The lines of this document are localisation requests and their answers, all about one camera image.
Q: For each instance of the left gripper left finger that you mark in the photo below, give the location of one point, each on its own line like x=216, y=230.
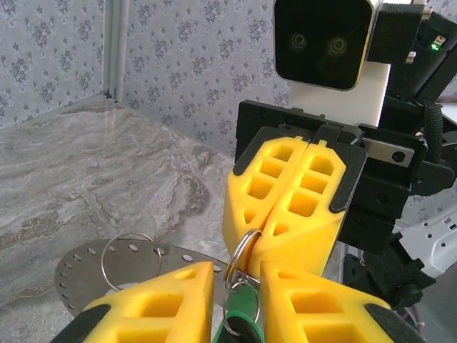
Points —
x=160, y=314

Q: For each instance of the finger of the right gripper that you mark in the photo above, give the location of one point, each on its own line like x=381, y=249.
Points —
x=246, y=200
x=307, y=232

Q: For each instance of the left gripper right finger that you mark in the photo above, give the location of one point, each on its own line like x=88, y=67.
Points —
x=321, y=314

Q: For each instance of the silver split keyring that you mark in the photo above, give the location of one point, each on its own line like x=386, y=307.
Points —
x=237, y=252

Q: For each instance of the green key tag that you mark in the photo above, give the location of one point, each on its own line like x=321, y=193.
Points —
x=246, y=298

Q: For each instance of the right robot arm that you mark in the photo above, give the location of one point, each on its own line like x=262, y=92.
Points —
x=432, y=232

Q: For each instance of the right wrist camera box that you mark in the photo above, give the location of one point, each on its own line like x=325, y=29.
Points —
x=317, y=43

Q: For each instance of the aluminium frame post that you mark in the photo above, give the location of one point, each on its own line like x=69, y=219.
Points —
x=115, y=50

